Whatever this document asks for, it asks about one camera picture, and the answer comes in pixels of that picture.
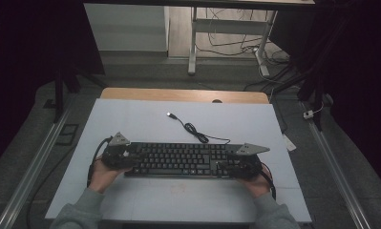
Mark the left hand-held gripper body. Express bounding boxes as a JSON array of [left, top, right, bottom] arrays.
[[99, 132, 142, 170]]

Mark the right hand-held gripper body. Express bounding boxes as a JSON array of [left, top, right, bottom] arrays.
[[228, 142, 271, 181]]

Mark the black keyboard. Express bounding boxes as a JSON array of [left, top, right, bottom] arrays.
[[124, 141, 250, 179]]

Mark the person's right hand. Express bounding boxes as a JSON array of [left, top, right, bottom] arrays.
[[237, 167, 272, 199]]

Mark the person's left hand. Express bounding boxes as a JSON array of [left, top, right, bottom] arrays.
[[88, 156, 133, 195]]

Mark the white table mat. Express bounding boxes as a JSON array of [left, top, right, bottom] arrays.
[[44, 97, 313, 223]]

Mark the white paper tag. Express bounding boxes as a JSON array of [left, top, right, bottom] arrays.
[[281, 134, 298, 153]]

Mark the black metal stand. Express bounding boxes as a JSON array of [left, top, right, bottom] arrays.
[[43, 61, 110, 124], [273, 60, 330, 132]]

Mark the white cabinet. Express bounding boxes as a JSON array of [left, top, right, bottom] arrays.
[[83, 3, 170, 52]]

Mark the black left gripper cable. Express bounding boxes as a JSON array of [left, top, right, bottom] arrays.
[[86, 135, 115, 189]]

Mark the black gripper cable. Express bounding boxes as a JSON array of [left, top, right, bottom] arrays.
[[86, 135, 115, 189], [260, 161, 277, 201]]

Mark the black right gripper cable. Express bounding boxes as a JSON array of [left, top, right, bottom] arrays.
[[260, 161, 277, 201]]

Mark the black keyboard cable with plug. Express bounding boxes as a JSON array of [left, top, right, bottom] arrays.
[[166, 112, 232, 145]]

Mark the small white box with cable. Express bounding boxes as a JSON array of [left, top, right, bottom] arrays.
[[303, 103, 326, 120]]

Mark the aluminium rail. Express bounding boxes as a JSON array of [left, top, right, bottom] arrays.
[[300, 100, 373, 229], [0, 104, 74, 229]]

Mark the tangle of floor cables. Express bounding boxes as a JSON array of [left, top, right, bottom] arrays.
[[196, 8, 302, 94]]

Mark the white desk frame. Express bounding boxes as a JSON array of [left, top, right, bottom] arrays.
[[82, 0, 316, 77]]

